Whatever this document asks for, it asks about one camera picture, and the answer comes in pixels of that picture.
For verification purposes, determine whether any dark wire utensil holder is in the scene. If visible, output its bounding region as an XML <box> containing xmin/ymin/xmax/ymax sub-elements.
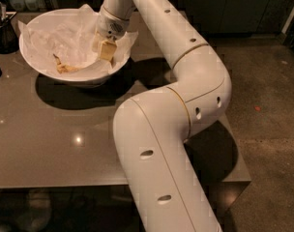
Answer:
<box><xmin>0</xmin><ymin>2</ymin><xmax>19</xmax><ymax>54</ymax></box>

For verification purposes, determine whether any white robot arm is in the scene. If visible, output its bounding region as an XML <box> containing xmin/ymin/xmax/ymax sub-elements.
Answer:
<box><xmin>97</xmin><ymin>0</ymin><xmax>231</xmax><ymax>232</ymax></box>

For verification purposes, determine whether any spotted yellow banana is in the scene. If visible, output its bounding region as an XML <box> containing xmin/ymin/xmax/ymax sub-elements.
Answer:
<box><xmin>53</xmin><ymin>55</ymin><xmax>80</xmax><ymax>73</ymax></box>

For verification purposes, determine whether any white ceramic bowl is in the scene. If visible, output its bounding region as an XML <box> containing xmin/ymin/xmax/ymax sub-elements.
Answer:
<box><xmin>18</xmin><ymin>9</ymin><xmax>132</xmax><ymax>89</ymax></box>

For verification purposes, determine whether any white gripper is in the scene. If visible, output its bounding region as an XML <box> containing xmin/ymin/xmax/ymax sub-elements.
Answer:
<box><xmin>92</xmin><ymin>7</ymin><xmax>130</xmax><ymax>62</ymax></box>

